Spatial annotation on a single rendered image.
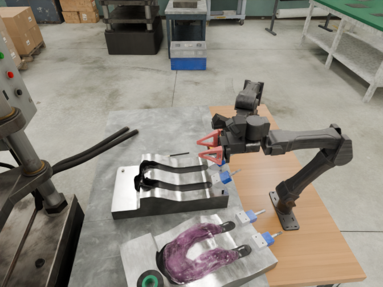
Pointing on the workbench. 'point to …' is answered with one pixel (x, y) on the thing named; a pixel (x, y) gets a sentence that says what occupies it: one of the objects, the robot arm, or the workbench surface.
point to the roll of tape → (149, 276)
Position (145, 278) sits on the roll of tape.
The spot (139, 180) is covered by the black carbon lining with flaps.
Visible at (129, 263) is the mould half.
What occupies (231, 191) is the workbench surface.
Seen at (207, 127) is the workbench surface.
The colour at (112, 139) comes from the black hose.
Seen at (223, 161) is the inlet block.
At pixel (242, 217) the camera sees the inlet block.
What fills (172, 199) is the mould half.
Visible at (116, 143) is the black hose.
